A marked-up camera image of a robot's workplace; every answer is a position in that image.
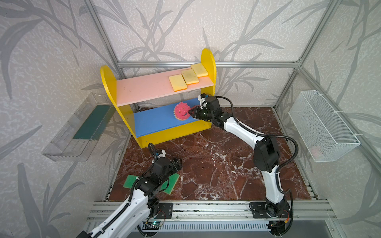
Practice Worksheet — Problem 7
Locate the green sponge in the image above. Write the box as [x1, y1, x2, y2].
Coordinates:
[161, 173, 180, 194]

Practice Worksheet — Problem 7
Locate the pink top shelf board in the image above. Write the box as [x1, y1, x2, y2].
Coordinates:
[116, 69, 215, 107]

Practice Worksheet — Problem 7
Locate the green sponge under arm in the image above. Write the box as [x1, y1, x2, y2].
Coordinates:
[123, 175, 138, 189]

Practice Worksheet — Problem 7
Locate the green circuit board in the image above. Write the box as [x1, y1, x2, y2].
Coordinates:
[143, 221, 164, 230]

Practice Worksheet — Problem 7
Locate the pink item in basket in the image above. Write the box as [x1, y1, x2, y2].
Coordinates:
[310, 146, 324, 161]

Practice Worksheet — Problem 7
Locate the white wire mesh basket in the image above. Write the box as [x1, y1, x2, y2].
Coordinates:
[289, 90, 361, 163]

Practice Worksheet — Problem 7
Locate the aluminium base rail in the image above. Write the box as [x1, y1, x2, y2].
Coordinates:
[85, 200, 336, 223]

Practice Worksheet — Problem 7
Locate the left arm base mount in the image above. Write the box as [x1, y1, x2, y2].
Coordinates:
[148, 202, 173, 219]

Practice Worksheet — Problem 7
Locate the pink smiley sponge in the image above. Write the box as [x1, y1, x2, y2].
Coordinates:
[174, 102, 191, 121]

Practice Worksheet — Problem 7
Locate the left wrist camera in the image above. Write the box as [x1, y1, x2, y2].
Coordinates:
[153, 149, 166, 163]

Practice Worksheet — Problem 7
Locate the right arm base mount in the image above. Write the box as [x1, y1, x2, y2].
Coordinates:
[249, 200, 291, 219]

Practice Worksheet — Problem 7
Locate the aluminium enclosure frame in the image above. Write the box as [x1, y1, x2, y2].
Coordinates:
[83, 0, 381, 173]

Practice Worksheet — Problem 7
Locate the orange yellow sponge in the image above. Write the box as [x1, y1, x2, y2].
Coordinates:
[169, 74, 188, 92]

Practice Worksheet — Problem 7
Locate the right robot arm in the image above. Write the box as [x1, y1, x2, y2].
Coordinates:
[188, 94, 287, 218]

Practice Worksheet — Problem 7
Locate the blue lower shelf board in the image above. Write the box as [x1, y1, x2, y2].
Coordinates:
[134, 103, 197, 137]

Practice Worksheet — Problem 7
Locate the clear plastic wall tray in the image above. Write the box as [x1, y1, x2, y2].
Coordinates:
[42, 93, 116, 162]

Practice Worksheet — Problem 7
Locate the dark green scouring pad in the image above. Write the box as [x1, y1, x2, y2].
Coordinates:
[73, 105, 111, 140]

